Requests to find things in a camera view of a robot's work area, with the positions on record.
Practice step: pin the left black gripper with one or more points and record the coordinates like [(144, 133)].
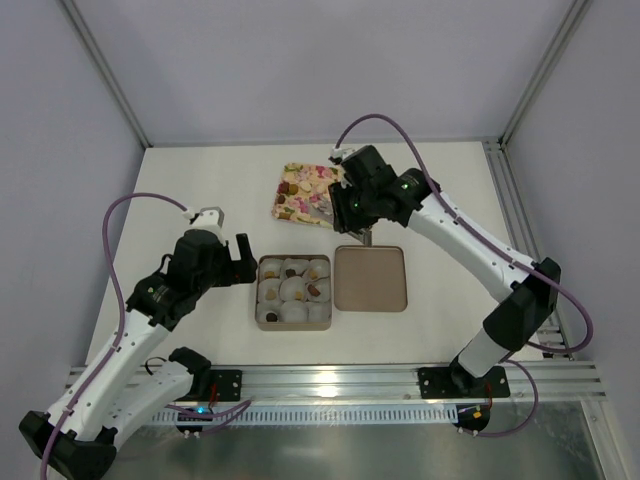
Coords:
[(239, 267)]

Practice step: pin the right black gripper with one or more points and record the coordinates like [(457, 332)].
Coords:
[(343, 211)]

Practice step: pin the metal tongs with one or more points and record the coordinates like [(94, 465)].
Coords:
[(364, 236)]

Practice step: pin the brown wedge chocolate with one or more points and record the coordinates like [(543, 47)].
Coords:
[(313, 290)]

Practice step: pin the gold tin lid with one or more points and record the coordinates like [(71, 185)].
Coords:
[(370, 279)]

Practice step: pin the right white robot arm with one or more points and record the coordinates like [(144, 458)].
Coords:
[(522, 288)]

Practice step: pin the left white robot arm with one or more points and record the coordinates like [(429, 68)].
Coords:
[(79, 435)]

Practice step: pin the white paper cup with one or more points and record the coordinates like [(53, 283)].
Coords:
[(263, 309), (324, 286), (319, 312), (270, 264), (263, 287), (322, 266), (294, 311), (290, 286), (300, 265)]

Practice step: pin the gold tin box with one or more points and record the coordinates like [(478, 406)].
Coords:
[(282, 327)]

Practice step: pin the floral tray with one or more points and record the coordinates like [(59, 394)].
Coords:
[(301, 185)]

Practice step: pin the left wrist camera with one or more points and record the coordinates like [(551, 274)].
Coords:
[(209, 219)]

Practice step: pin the left black mount plate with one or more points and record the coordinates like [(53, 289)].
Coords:
[(215, 385)]

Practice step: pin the black mount plate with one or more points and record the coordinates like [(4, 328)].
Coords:
[(445, 382), (215, 385)]

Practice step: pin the right aluminium frame post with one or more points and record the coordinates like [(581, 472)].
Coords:
[(553, 53)]

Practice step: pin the aluminium frame post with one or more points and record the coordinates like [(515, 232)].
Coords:
[(553, 53), (83, 32)]

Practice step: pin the white slotted cable duct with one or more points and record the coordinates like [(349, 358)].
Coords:
[(310, 415)]

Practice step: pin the right black mount plate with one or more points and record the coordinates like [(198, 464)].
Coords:
[(445, 382)]

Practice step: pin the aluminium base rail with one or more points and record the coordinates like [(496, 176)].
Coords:
[(554, 380)]

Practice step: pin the left aluminium frame post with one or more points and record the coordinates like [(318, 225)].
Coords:
[(83, 32)]

